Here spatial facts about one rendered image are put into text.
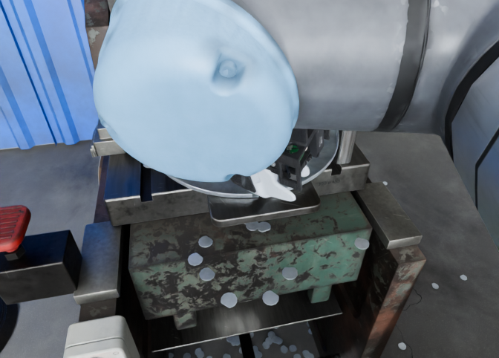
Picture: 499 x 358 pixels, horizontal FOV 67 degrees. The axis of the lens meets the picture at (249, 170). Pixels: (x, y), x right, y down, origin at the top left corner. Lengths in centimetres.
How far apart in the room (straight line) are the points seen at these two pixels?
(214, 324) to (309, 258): 34
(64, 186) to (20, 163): 32
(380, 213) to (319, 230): 12
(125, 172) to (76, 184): 119
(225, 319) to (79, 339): 41
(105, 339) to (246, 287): 24
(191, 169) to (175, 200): 47
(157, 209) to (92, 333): 20
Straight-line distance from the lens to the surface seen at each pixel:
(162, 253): 60
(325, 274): 71
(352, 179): 69
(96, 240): 66
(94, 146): 71
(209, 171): 15
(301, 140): 32
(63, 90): 198
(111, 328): 57
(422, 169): 194
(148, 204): 63
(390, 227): 67
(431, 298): 144
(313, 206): 47
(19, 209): 57
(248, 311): 92
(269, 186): 42
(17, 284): 60
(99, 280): 60
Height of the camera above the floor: 111
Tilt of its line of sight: 39 degrees down
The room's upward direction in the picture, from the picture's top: straight up
